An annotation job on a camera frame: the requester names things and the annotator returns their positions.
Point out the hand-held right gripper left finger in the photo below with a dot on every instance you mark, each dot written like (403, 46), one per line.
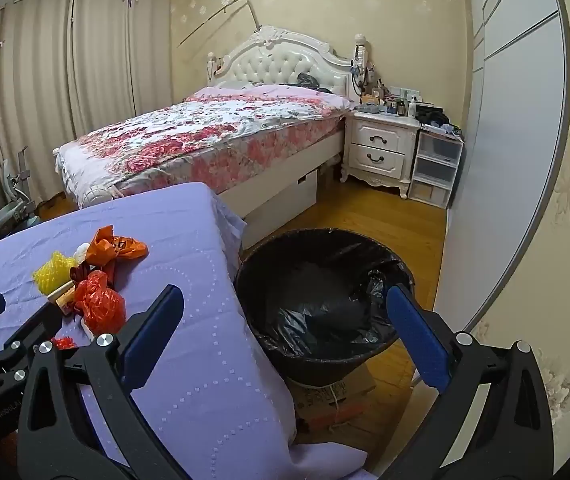
(147, 327)

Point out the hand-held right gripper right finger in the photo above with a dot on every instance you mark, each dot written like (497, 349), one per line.
(417, 340)

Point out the red plastic bag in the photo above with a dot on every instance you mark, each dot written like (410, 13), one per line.
(100, 305)

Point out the orange plastic bag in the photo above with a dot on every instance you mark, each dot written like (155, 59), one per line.
(115, 250)

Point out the black trash bin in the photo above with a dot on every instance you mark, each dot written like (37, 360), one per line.
(325, 372)

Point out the black bin liner bag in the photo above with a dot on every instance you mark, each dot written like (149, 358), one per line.
(325, 305)

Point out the small red wrapper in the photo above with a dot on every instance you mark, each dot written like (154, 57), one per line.
(65, 343)

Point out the dark red wrapper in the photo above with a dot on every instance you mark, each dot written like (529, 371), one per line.
(79, 273)

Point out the purple quilted cloth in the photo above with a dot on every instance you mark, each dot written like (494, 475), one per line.
(190, 270)

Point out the white crumpled tissue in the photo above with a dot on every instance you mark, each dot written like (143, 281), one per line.
(82, 252)

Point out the flat cardboard box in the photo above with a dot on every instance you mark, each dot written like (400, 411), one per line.
(335, 400)

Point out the clear plastic drawer unit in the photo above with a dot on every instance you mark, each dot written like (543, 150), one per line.
(435, 170)

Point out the white under-bed storage box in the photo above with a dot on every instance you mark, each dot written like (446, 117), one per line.
(285, 195)

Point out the floral bedspread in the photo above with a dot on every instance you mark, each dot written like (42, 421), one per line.
(190, 135)

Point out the white nightstand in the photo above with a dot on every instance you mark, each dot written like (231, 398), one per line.
(380, 145)

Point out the grey wardrobe sliding door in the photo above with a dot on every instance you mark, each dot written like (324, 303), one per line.
(515, 160)

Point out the pile of dark items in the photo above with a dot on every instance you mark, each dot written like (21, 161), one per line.
(440, 120)

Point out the cluster of cosmetic bottles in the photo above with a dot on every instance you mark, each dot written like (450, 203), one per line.
(385, 102)

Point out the beige curtains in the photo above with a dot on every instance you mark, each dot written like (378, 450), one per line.
(90, 85)

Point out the dark cloth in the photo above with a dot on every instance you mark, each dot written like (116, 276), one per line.
(306, 80)

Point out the white bedside lamp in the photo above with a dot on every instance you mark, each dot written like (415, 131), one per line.
(361, 55)

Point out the white tufted bed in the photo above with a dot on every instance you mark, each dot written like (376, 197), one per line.
(275, 62)

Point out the thin metal rod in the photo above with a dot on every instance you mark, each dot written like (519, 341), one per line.
(215, 20)

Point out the wall socket strip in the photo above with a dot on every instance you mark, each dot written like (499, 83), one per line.
(405, 94)

